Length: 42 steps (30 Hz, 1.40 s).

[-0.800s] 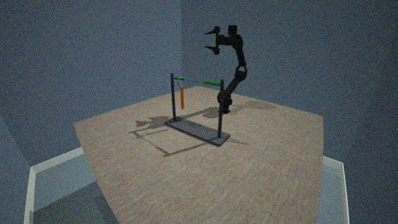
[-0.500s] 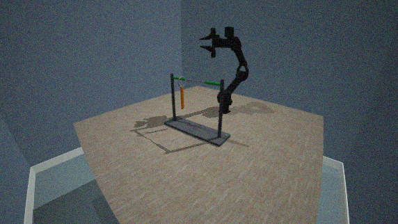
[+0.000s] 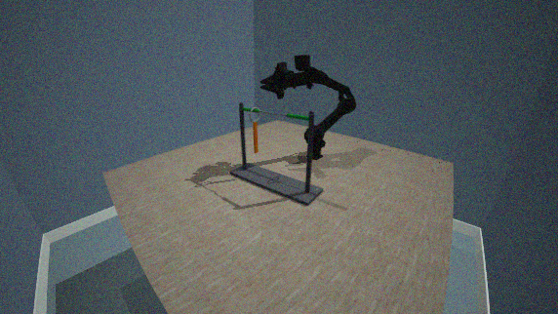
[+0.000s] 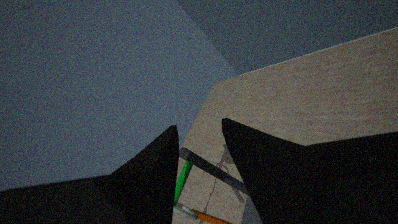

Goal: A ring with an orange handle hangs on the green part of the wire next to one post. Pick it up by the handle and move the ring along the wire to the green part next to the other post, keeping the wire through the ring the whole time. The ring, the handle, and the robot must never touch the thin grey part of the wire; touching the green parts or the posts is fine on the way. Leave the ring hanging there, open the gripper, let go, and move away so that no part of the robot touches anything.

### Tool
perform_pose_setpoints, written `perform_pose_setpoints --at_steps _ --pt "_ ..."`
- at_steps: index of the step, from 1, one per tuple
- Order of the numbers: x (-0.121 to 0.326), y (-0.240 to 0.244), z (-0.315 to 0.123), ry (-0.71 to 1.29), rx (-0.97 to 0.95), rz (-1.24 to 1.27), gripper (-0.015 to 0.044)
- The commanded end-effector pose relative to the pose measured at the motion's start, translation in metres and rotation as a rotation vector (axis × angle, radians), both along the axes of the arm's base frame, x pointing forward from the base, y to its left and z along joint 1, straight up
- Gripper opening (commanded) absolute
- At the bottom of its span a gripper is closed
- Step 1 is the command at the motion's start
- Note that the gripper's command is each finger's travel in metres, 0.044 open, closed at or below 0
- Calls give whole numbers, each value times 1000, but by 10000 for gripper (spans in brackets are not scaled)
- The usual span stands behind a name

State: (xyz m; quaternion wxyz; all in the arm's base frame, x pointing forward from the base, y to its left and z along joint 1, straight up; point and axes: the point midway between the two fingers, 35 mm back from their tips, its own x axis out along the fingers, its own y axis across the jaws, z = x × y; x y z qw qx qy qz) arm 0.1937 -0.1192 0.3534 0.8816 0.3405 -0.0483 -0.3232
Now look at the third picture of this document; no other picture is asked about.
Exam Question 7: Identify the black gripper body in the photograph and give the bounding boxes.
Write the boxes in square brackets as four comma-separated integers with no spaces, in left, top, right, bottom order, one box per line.
[276,62,299,99]

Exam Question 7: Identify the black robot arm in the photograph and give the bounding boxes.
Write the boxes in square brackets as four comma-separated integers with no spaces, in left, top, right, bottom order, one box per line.
[295,55,357,160]

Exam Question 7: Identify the orange handle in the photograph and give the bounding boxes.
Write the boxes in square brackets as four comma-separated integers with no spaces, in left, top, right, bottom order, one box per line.
[250,107,259,153]

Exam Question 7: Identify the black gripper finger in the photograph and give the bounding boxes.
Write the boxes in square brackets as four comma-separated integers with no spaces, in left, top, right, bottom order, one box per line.
[260,69,279,85]
[260,84,278,95]

